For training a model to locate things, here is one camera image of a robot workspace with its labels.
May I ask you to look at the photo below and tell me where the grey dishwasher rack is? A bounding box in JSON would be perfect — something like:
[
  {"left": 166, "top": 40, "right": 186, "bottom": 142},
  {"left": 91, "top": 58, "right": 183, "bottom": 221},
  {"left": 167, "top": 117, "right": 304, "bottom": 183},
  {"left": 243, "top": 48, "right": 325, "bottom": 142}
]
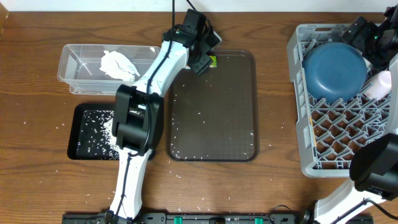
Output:
[{"left": 287, "top": 24, "right": 391, "bottom": 178}]

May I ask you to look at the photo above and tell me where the dark blue plate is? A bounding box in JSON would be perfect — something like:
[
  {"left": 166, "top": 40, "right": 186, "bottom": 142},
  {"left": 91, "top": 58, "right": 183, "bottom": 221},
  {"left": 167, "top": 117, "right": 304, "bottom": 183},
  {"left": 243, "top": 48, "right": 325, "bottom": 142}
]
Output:
[{"left": 303, "top": 42, "right": 367, "bottom": 103}]

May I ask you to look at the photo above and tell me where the pink cup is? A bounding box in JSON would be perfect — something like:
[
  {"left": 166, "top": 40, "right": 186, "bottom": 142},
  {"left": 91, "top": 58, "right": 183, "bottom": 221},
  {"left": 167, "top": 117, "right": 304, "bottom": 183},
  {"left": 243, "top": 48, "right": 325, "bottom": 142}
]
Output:
[{"left": 364, "top": 70, "right": 392, "bottom": 100}]

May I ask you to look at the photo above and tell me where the wooden chopstick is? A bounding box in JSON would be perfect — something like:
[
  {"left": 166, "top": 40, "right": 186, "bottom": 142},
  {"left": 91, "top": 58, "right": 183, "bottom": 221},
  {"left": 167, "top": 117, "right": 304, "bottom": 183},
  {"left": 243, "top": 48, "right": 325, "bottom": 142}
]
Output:
[{"left": 308, "top": 115, "right": 317, "bottom": 149}]

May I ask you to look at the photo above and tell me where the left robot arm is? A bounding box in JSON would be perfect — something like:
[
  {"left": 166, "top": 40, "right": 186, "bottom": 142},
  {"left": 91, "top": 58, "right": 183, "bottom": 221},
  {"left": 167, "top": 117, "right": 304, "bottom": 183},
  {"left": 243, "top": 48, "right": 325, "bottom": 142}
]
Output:
[{"left": 104, "top": 9, "right": 222, "bottom": 223}]

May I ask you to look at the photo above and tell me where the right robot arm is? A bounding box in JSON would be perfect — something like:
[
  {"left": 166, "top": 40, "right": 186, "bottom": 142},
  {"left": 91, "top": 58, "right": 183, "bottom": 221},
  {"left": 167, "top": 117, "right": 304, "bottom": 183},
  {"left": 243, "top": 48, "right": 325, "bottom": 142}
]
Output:
[{"left": 299, "top": 6, "right": 397, "bottom": 223}]

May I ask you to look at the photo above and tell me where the dark brown serving tray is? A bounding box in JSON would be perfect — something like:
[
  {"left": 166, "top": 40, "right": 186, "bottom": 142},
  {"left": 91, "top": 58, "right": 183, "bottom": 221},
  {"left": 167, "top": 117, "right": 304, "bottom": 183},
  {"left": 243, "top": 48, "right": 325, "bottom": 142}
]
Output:
[{"left": 166, "top": 50, "right": 259, "bottom": 162}]

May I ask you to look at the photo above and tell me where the black plastic bin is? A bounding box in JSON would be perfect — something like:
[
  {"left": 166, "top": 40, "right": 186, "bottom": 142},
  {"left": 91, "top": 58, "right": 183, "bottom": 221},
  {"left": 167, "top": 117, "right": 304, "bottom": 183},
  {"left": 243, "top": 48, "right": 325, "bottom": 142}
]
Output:
[{"left": 67, "top": 102, "right": 119, "bottom": 161}]

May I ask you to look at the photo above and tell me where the pile of white rice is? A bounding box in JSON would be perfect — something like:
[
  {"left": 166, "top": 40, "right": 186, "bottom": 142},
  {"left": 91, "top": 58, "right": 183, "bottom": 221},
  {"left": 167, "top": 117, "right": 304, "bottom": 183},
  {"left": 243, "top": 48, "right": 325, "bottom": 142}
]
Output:
[{"left": 77, "top": 109, "right": 122, "bottom": 160}]

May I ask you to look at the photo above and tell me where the white tissue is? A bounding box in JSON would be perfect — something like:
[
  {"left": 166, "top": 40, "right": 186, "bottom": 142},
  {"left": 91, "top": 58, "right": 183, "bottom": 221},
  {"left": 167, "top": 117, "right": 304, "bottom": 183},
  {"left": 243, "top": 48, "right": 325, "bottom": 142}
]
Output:
[{"left": 99, "top": 50, "right": 141, "bottom": 82}]

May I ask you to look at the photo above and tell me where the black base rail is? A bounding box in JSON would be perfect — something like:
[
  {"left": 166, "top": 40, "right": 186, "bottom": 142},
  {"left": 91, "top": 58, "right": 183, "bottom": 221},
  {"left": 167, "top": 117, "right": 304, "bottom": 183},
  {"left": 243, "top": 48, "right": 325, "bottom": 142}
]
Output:
[{"left": 62, "top": 213, "right": 374, "bottom": 224}]

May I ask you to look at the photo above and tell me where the clear plastic bin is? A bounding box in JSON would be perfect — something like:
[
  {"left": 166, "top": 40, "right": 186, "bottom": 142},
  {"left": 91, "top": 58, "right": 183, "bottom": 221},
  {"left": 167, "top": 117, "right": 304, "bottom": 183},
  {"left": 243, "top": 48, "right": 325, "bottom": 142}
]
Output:
[{"left": 57, "top": 44, "right": 160, "bottom": 95}]

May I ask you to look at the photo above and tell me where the green yellow snack wrapper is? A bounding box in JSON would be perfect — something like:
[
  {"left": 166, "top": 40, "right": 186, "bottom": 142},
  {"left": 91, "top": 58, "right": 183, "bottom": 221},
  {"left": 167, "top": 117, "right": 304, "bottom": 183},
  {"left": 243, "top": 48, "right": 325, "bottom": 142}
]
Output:
[{"left": 209, "top": 55, "right": 217, "bottom": 68}]

